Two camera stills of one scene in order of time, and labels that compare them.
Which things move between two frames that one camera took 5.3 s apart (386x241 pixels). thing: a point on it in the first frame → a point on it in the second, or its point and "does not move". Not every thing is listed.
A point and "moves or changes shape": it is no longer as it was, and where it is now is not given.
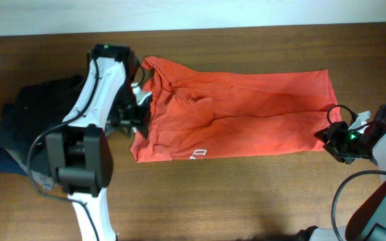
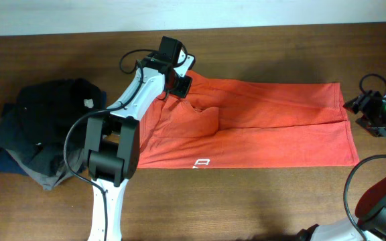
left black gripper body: [127, 112] → [180, 86]
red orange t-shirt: [196, 114] moves or changes shape
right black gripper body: [346, 145] → [379, 116]
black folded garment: [21, 126] does not move
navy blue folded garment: [3, 163] does not move
